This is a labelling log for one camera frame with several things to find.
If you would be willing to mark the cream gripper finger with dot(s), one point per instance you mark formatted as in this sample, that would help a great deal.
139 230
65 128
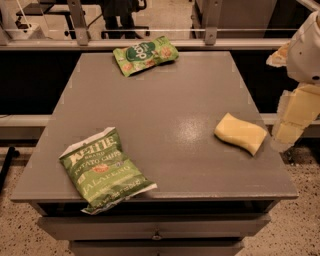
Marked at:
278 58
296 110

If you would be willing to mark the yellow sponge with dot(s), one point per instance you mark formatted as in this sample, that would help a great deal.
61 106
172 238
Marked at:
241 133

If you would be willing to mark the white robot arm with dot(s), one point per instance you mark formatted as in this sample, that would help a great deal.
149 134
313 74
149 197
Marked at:
301 58

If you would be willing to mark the green jalapeno chip bag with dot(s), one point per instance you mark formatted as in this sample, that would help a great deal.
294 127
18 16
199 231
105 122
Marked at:
102 173

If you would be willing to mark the grey drawer cabinet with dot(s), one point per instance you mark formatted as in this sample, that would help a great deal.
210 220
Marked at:
209 196

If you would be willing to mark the green snack pouch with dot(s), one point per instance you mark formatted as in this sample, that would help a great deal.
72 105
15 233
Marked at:
145 55

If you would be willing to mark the black office chair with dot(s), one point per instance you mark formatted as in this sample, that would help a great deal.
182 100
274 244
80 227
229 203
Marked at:
117 15

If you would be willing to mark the round drawer knob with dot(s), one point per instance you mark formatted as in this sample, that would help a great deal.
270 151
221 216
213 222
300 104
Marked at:
156 237

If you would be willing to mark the black pole on floor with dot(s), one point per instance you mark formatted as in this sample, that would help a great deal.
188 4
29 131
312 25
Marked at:
11 153

